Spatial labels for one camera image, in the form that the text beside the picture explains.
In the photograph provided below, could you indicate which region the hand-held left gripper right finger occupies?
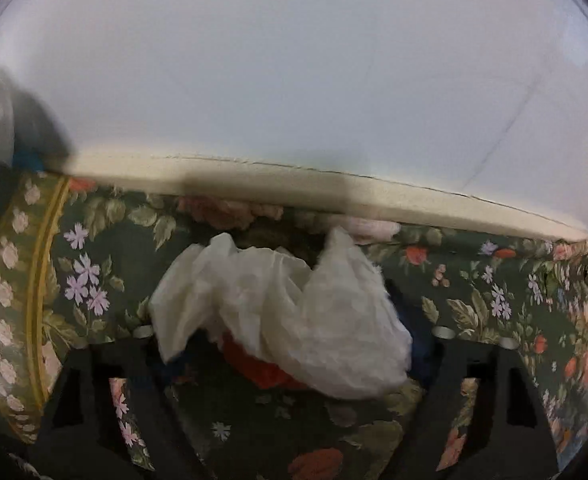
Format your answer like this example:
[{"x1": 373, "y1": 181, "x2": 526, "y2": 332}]
[{"x1": 384, "y1": 277, "x2": 561, "y2": 480}]

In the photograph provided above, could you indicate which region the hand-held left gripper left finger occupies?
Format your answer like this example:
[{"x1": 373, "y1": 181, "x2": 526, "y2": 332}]
[{"x1": 26, "y1": 325, "x2": 210, "y2": 480}]

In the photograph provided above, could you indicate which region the red wrapper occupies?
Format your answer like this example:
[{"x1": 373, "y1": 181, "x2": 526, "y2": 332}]
[{"x1": 221, "y1": 332, "x2": 310, "y2": 391}]

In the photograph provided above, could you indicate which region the white tissue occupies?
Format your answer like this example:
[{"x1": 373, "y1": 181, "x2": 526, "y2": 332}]
[{"x1": 149, "y1": 226, "x2": 414, "y2": 401}]

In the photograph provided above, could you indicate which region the small blue object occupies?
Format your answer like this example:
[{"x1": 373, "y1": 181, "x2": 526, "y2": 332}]
[{"x1": 13, "y1": 149, "x2": 45, "y2": 173}]

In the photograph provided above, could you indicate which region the floral green tablecloth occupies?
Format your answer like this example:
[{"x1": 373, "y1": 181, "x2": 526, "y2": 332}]
[{"x1": 0, "y1": 172, "x2": 588, "y2": 480}]

